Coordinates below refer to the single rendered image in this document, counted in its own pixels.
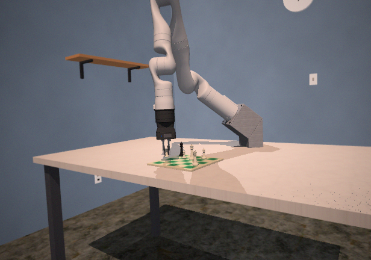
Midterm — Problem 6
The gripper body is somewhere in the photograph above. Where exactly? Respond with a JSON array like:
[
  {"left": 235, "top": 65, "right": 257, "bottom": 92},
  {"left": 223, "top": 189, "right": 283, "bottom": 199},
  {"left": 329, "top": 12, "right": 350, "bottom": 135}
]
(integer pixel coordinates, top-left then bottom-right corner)
[{"left": 153, "top": 96, "right": 176, "bottom": 140}]

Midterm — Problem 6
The green and cream chessboard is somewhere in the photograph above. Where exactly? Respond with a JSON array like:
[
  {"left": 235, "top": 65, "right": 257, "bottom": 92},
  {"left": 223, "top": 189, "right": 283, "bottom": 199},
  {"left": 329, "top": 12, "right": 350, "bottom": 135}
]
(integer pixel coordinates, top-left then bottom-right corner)
[{"left": 147, "top": 155, "right": 223, "bottom": 172}]

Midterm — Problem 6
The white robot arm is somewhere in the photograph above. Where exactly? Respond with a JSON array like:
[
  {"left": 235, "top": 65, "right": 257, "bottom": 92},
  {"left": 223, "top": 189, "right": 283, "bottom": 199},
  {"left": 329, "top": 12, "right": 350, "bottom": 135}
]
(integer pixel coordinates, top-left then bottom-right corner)
[{"left": 149, "top": 0, "right": 238, "bottom": 121}]

